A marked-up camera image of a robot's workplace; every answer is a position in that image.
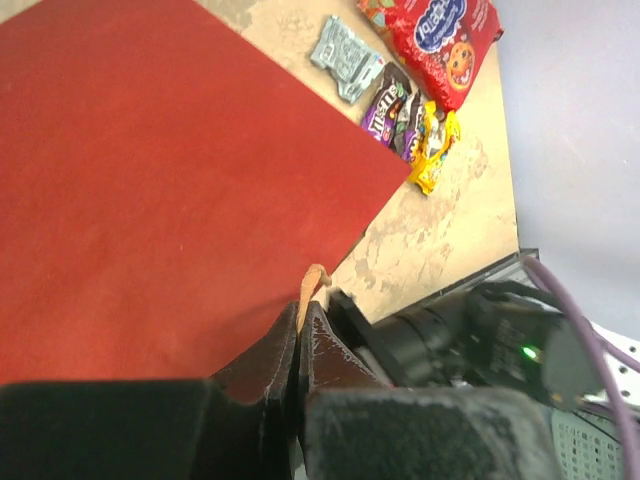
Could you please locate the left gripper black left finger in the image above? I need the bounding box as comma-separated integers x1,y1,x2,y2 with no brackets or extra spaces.
1,304,298,479

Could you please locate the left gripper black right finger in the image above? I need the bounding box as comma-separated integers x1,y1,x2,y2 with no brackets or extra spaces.
299,303,563,479

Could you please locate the red paper bag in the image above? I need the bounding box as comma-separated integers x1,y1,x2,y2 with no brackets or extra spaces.
1,1,408,383

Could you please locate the purple candy packet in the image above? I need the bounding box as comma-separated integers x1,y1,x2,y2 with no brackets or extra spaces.
360,62,412,147
391,90,429,164

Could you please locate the yellow candy packet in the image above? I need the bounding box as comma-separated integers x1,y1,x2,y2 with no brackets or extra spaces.
408,101,461,196

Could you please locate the grey snack packet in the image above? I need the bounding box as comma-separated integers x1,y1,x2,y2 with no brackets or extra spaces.
310,15,386,105

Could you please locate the red cookie snack bag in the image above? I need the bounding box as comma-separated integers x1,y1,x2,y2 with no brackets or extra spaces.
357,0,503,112

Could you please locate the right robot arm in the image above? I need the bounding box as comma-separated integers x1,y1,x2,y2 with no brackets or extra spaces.
327,281,639,412

